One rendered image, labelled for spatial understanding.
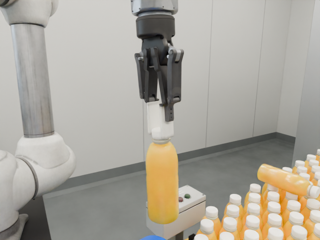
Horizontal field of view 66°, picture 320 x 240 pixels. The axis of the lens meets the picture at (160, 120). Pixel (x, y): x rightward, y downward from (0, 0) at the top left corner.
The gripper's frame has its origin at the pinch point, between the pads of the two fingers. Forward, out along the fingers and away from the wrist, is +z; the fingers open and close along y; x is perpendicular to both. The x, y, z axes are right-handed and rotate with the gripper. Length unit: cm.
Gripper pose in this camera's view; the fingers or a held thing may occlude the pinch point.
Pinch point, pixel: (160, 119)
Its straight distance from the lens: 51.5
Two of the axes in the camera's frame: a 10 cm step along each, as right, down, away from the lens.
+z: 0.5, 9.7, 2.3
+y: 6.0, 1.6, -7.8
